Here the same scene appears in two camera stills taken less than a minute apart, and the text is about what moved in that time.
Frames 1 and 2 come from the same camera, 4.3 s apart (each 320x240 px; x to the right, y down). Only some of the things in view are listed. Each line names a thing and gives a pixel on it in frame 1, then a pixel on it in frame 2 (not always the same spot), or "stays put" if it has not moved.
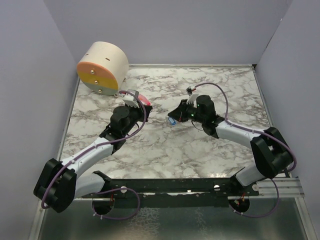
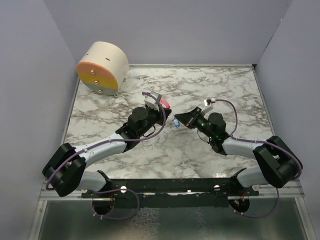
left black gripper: (139, 111) -> (159, 114)
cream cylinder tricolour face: (103, 67) stays put
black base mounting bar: (173, 192) stays put
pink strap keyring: (144, 99) -> (164, 103)
